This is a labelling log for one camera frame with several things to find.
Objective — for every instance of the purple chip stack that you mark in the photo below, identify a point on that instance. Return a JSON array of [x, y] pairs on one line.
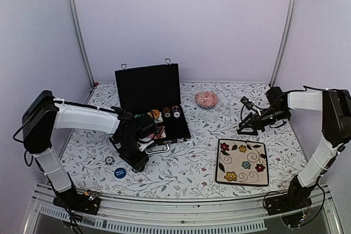
[[176, 111]]

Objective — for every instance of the black triangular dealer button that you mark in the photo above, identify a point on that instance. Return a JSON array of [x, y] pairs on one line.
[[160, 132]]

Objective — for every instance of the black poker case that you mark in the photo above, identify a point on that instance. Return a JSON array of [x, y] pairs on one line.
[[142, 89]]

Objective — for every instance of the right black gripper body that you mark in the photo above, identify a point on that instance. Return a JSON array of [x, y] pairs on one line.
[[278, 115]]

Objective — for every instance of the orange big blind button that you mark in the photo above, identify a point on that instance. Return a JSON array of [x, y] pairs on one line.
[[154, 113]]

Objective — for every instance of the front aluminium rail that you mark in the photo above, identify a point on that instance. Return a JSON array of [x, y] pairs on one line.
[[126, 214]]

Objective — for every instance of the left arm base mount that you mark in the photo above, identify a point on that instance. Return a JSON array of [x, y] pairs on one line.
[[71, 200]]

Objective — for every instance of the black orange chip stack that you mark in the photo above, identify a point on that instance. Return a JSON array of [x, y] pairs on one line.
[[166, 111]]

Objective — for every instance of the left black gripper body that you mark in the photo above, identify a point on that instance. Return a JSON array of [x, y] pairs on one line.
[[130, 155]]

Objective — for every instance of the aluminium frame post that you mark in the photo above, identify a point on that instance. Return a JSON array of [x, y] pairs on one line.
[[80, 41], [291, 7]]

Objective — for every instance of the right aluminium frame post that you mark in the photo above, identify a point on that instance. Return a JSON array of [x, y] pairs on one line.
[[291, 7]]

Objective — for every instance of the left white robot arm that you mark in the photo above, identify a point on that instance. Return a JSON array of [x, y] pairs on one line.
[[47, 113]]

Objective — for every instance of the blue playing card deck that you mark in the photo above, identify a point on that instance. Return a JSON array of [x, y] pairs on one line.
[[158, 119]]

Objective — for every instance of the blue small blind button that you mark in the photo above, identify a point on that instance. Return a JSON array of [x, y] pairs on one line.
[[120, 173]]

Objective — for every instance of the red playing card deck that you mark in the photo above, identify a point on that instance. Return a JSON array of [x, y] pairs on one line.
[[152, 136]]

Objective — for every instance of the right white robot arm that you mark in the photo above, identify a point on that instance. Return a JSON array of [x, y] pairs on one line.
[[334, 106]]

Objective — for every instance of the red patterned bowl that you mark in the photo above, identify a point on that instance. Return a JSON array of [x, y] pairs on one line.
[[206, 100]]

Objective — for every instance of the floral square plate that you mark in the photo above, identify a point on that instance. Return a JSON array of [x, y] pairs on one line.
[[241, 162]]

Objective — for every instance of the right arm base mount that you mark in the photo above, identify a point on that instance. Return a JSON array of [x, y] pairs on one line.
[[288, 204]]

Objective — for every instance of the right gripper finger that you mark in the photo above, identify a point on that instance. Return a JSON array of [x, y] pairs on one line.
[[246, 120], [247, 131]]

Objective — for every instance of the left aluminium frame post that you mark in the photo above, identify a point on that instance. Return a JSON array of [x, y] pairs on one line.
[[80, 41]]

